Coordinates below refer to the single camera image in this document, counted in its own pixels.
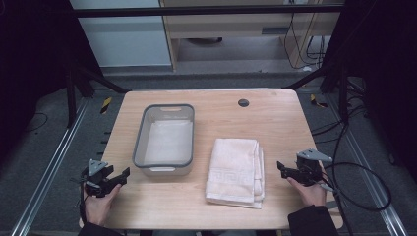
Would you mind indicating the round dark table grommet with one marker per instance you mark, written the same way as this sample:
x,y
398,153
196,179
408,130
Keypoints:
x,y
243,103

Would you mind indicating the light wooden desk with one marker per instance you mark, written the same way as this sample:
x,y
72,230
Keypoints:
x,y
229,24

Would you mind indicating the black curtain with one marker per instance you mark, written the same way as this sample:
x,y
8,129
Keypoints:
x,y
29,65
387,65

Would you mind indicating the person's right hand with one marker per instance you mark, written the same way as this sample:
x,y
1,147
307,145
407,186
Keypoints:
x,y
311,195

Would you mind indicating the person's left hand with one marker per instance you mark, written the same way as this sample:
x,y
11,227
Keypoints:
x,y
98,208

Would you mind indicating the white cabinet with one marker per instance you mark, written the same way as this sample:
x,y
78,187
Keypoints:
x,y
128,39

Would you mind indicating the grey-rimmed white plastic basin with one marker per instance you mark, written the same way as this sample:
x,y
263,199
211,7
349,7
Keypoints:
x,y
168,141

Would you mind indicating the folded white towel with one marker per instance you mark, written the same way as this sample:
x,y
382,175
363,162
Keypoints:
x,y
234,172

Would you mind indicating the black metal stand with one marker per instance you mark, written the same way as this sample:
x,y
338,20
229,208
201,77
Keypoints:
x,y
71,95
343,95

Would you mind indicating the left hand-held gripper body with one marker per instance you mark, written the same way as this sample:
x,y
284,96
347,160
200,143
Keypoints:
x,y
96,178

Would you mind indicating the aluminium floor rail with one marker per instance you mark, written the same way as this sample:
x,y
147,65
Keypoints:
x,y
370,177
49,167

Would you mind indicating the black horizontal frame bar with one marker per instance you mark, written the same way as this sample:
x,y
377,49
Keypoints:
x,y
196,11

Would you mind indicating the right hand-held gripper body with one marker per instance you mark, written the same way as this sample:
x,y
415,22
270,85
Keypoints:
x,y
309,168

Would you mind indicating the yellow black striped tape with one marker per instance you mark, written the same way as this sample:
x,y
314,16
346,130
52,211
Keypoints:
x,y
106,105
317,102

